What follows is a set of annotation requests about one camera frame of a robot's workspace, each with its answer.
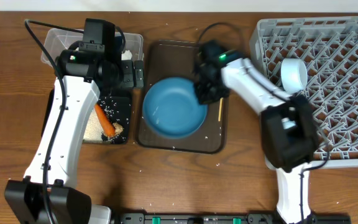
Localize large dark blue plate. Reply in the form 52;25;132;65
142;77;208;139

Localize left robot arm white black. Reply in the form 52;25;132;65
4;18;136;223

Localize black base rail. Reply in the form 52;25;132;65
110;213;352;224

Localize crumpled white paper napkin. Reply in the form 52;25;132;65
121;50;132;60

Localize brown food scrap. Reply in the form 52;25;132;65
112;123;124;136

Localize pile of white rice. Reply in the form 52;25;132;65
83;110;109;144

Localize clear plastic container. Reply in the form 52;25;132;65
44;28;144;61

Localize orange carrot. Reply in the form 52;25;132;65
94;104;116;138

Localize black waste tray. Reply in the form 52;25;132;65
97;90;132;144

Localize brown serving tray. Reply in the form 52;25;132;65
136;40;228;154

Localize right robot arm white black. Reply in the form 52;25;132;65
194;40;318;223

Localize grey dishwasher rack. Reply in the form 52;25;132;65
249;16;358;168

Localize light blue plastic cup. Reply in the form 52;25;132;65
282;118;296;129

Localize small light blue bowl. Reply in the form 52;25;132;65
280;58;308;95

